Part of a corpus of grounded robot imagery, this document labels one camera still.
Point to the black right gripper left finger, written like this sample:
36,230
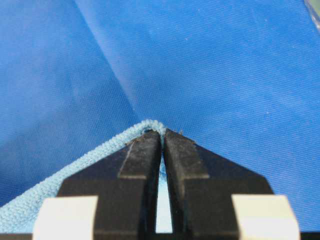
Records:
112,199

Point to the dark blue table cloth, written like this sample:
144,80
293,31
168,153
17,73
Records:
239,77

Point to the light blue towel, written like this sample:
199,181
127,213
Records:
19,214

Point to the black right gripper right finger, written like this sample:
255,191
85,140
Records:
214,198

